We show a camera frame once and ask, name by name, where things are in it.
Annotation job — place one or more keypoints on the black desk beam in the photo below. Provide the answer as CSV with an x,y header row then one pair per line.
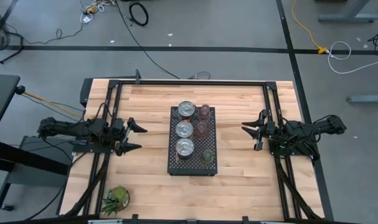
x,y
26,157

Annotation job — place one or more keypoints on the black aluminium table frame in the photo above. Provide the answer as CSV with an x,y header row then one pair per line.
x,y
191,82

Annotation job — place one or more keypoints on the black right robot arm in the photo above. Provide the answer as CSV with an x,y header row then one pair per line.
x,y
300,132

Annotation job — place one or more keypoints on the green artificial succulent plant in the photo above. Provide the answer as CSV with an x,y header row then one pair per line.
x,y
118,196

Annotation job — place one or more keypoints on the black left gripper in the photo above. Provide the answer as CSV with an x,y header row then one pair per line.
x,y
120,133

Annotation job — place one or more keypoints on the black corner plate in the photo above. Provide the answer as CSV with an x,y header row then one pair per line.
x,y
86,90

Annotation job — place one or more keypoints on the black clamp post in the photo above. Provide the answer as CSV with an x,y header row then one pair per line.
x,y
138,76

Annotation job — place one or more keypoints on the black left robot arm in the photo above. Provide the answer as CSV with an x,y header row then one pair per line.
x,y
67,128

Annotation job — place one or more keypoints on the green glass candlestick holder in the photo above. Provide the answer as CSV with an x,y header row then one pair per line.
x,y
207,157

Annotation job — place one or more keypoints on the pink glass candlestick holder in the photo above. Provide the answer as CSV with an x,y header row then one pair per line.
x,y
201,130
205,113

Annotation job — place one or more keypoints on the black perforated metal riser shelf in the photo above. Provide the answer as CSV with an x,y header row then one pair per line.
x,y
191,166

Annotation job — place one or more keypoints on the grey desk foot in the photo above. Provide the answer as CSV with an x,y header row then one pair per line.
x,y
369,99
347,17

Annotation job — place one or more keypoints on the brown and white paper tag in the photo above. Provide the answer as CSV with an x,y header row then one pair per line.
x,y
177,154

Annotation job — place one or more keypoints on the black desk top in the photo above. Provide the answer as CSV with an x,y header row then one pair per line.
x,y
2,99

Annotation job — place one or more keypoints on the black desk leg with caster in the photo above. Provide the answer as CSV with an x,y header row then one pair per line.
x,y
2,196

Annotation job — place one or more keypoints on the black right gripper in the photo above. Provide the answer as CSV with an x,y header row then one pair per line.
x,y
268,129

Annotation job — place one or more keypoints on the yellow rod with black knob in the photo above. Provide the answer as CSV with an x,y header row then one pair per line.
x,y
20,90

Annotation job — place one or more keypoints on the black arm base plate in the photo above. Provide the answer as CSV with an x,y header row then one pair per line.
x,y
272,149
83,149

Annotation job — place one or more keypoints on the silver tin candle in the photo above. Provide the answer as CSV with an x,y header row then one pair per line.
x,y
186,108
185,147
184,128

